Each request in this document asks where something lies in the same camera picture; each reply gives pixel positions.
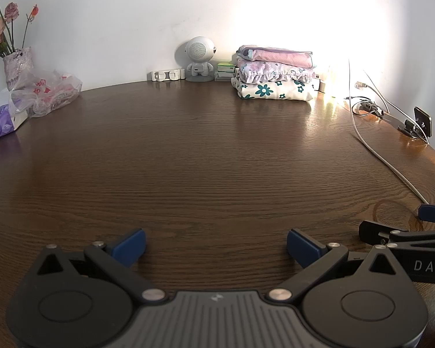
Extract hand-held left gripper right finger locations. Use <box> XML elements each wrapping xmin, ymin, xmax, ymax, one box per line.
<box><xmin>264</xmin><ymin>228</ymin><xmax>403</xmax><ymax>302</ymax></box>

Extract black cables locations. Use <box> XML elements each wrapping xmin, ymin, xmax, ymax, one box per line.
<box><xmin>351</xmin><ymin>96</ymin><xmax>388</xmax><ymax>117</ymax></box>

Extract purple floral folded cloth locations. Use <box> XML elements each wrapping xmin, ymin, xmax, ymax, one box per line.
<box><xmin>236</xmin><ymin>58</ymin><xmax>317</xmax><ymax>85</ymax></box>

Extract thick white cable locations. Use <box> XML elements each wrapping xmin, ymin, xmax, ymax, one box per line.
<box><xmin>348</xmin><ymin>58</ymin><xmax>430</xmax><ymax>204</ymax></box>

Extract black phone stand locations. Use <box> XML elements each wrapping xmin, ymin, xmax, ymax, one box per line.
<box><xmin>399</xmin><ymin>107</ymin><xmax>432</xmax><ymax>139</ymax></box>

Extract lilac wrapped vase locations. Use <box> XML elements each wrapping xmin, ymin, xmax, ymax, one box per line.
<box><xmin>3</xmin><ymin>46</ymin><xmax>33</xmax><ymax>91</ymax></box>

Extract purple tissue pack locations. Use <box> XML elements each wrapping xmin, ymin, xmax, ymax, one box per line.
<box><xmin>0</xmin><ymin>92</ymin><xmax>29</xmax><ymax>143</ymax></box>

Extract pink blue purple garment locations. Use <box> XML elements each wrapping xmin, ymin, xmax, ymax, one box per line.
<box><xmin>235</xmin><ymin>45</ymin><xmax>314</xmax><ymax>69</ymax></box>

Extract artificial flower bouquet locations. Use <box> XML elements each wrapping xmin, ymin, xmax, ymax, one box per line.
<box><xmin>0</xmin><ymin>0</ymin><xmax>39</xmax><ymax>58</ymax></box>

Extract red-printed clear plastic bag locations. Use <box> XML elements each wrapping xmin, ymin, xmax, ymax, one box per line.
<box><xmin>9</xmin><ymin>69</ymin><xmax>83</xmax><ymax>118</ymax></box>

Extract white teal-flowered folded cloth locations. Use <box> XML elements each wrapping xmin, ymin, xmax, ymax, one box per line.
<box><xmin>231</xmin><ymin>77</ymin><xmax>314</xmax><ymax>101</ymax></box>

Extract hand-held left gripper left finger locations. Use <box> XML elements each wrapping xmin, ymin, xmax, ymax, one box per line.
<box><xmin>32</xmin><ymin>228</ymin><xmax>169</xmax><ymax>302</ymax></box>

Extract thin white cable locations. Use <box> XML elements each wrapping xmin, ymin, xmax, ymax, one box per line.
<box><xmin>355</xmin><ymin>69</ymin><xmax>430</xmax><ymax>142</ymax></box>

